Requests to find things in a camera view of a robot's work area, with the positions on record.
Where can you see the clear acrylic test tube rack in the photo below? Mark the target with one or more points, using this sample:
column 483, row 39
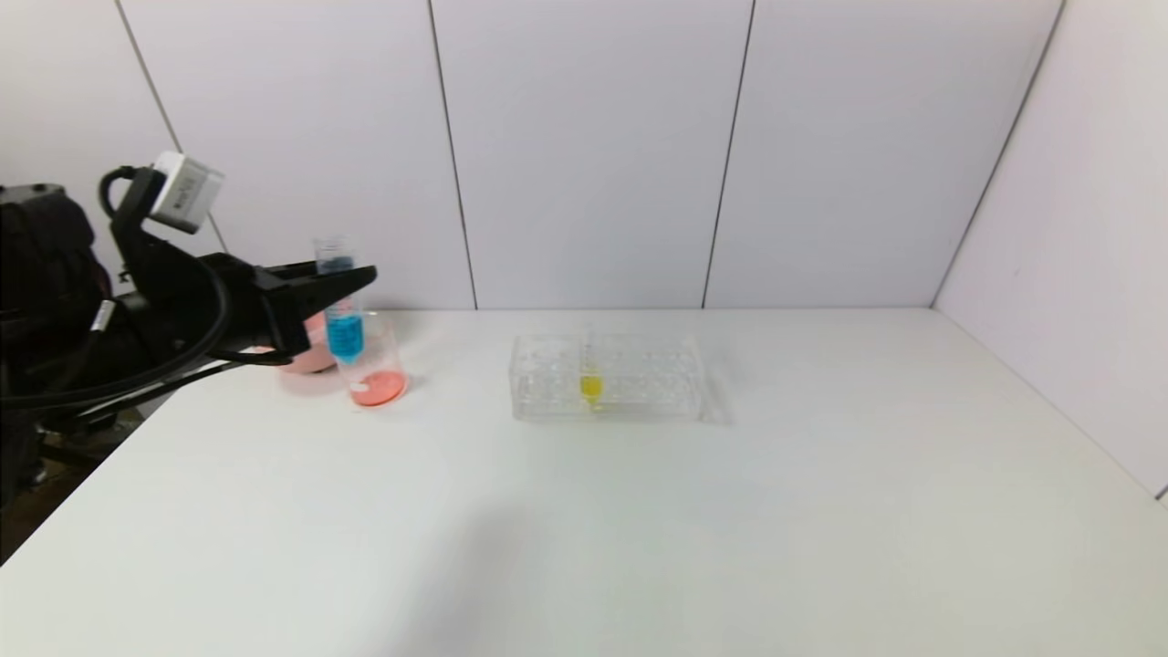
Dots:
column 639, row 383

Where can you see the clear glass beaker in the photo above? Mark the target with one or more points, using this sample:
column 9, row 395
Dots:
column 383, row 379

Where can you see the pink plastic bowl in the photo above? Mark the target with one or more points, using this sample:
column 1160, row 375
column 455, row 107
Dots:
column 315, row 356

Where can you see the test tube with yellow pigment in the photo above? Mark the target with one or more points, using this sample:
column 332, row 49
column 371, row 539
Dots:
column 590, row 388

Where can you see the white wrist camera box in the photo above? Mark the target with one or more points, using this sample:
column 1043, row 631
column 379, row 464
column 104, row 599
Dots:
column 187, row 192

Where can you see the test tube with blue pigment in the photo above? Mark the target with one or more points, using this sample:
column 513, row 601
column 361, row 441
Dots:
column 345, row 333

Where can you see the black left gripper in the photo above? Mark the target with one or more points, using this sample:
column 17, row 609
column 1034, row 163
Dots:
column 274, row 308

